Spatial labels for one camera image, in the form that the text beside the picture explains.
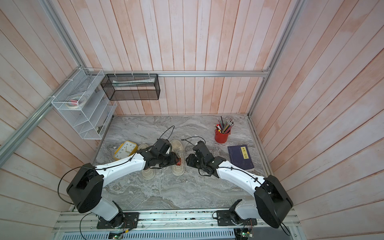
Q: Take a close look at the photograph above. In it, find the beige lace sneaker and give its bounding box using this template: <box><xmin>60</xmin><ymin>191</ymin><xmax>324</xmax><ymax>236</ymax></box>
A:
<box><xmin>138</xmin><ymin>144</ymin><xmax>155</xmax><ymax>180</ymax></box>
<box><xmin>171</xmin><ymin>140</ymin><xmax>186</xmax><ymax>176</ymax></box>

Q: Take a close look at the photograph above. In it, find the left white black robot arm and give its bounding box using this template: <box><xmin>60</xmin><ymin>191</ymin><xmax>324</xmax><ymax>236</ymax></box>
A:
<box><xmin>67</xmin><ymin>138</ymin><xmax>182</xmax><ymax>228</ymax></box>

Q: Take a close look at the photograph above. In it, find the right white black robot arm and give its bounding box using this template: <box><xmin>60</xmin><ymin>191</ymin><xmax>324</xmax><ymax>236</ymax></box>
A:
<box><xmin>186</xmin><ymin>141</ymin><xmax>294</xmax><ymax>229</ymax></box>

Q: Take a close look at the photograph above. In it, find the red pen cup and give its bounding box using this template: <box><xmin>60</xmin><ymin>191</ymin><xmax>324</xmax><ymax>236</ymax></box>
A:
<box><xmin>215</xmin><ymin>129</ymin><xmax>231</xmax><ymax>144</ymax></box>

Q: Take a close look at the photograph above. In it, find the yellow alarm clock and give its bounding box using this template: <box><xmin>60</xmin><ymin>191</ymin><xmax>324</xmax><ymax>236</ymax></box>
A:
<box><xmin>114</xmin><ymin>141</ymin><xmax>138</xmax><ymax>161</ymax></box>

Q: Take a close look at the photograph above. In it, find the dark blue book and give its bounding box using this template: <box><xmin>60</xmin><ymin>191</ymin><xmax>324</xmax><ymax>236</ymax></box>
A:
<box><xmin>228</xmin><ymin>145</ymin><xmax>254</xmax><ymax>170</ymax></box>

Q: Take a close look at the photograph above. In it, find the pens and pencils bunch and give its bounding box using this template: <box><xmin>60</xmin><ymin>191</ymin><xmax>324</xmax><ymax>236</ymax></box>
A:
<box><xmin>215</xmin><ymin>116</ymin><xmax>235</xmax><ymax>134</ymax></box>

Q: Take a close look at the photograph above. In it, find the tape roll in shelf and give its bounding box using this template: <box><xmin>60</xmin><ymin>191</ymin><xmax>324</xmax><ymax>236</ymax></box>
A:
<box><xmin>65</xmin><ymin>96</ymin><xmax>87</xmax><ymax>110</ymax></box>

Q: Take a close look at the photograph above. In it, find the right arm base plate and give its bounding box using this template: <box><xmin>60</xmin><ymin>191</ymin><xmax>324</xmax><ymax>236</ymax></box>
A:
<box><xmin>213</xmin><ymin>210</ymin><xmax>258</xmax><ymax>227</ymax></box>

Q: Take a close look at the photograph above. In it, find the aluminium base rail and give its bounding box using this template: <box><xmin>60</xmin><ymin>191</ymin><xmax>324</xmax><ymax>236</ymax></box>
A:
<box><xmin>52</xmin><ymin>206</ymin><xmax>301</xmax><ymax>233</ymax></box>

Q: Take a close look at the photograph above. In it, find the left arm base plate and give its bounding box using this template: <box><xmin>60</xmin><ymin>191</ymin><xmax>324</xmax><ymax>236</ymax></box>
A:
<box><xmin>97</xmin><ymin>212</ymin><xmax>140</xmax><ymax>230</ymax></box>

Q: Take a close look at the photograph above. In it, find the black mesh wall basket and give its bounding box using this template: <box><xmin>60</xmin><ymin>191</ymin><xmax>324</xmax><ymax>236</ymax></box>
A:
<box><xmin>101</xmin><ymin>74</ymin><xmax>161</xmax><ymax>101</ymax></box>

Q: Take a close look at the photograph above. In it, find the white wire wall shelf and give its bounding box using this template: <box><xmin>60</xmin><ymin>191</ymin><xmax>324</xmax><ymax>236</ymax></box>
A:
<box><xmin>52</xmin><ymin>68</ymin><xmax>117</xmax><ymax>140</ymax></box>

